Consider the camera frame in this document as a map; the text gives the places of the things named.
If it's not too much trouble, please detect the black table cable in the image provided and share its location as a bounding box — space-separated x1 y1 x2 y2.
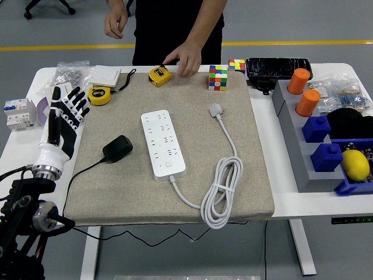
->
263 220 269 280

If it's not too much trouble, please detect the yellow lemon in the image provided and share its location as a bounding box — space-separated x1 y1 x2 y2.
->
340 149 370 182

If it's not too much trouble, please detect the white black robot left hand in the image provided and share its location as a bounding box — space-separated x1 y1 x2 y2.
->
31 86 91 173

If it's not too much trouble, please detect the black table control panel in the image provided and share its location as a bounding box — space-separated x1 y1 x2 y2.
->
330 216 373 225

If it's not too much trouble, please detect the blue block with knob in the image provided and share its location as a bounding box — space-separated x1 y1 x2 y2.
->
309 143 344 174
301 115 332 144

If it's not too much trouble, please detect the white wall switch panel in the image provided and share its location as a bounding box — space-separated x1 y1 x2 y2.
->
87 65 122 88

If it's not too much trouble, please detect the person's left hand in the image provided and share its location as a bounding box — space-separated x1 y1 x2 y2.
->
162 42 203 78

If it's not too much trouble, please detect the white power cord with plug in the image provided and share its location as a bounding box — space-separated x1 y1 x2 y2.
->
168 103 244 230

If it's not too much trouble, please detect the black cloth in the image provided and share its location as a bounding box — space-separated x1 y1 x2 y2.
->
325 107 373 140

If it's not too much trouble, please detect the black plug adapter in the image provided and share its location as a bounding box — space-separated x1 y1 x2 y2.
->
101 135 134 164

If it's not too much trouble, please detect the large colourful puzzle cube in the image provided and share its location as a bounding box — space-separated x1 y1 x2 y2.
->
207 64 228 92

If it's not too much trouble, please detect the white power strip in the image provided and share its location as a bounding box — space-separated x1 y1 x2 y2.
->
140 109 187 182

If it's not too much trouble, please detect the person's right hand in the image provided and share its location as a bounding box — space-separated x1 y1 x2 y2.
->
104 5 129 40

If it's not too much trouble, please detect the clear bag of blue components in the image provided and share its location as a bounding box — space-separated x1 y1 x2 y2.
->
335 86 373 114

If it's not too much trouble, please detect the white table leg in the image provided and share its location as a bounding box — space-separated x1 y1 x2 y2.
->
80 226 102 280
288 218 318 277

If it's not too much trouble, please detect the black device with strap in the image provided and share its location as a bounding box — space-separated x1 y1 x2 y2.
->
247 78 279 96

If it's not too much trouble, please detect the thin black adapter cord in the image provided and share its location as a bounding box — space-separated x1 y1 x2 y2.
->
62 159 212 248

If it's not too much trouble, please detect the white double switch panel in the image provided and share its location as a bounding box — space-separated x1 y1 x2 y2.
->
43 82 73 100

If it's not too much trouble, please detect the person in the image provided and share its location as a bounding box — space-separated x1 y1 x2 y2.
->
132 0 225 67

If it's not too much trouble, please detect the black office chair base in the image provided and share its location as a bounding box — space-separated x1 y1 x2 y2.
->
23 0 77 20

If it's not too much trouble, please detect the black plastic tray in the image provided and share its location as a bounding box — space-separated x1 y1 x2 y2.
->
245 57 314 81

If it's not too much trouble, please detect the blue plastic bin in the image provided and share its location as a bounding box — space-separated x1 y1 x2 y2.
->
329 138 373 197

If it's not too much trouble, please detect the white circuit breaker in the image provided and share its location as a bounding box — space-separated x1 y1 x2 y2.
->
3 98 36 131

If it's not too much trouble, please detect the yellow tape measure with strap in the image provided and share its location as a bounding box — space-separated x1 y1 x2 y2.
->
87 68 137 106

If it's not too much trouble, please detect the clear bag of metal parts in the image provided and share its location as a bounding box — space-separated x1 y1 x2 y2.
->
36 60 97 97

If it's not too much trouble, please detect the small colourful puzzle cube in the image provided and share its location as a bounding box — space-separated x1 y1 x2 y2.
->
227 59 247 74

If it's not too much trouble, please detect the grey-brown mat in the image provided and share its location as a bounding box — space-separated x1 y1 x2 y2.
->
63 71 275 227

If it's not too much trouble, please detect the grey block holder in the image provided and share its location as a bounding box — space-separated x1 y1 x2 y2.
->
271 79 347 193

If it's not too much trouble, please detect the clear plastic parts bag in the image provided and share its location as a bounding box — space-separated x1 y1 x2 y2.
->
308 72 362 115

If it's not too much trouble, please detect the orange cylinder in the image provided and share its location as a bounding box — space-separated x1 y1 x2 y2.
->
287 68 311 96
295 89 321 117

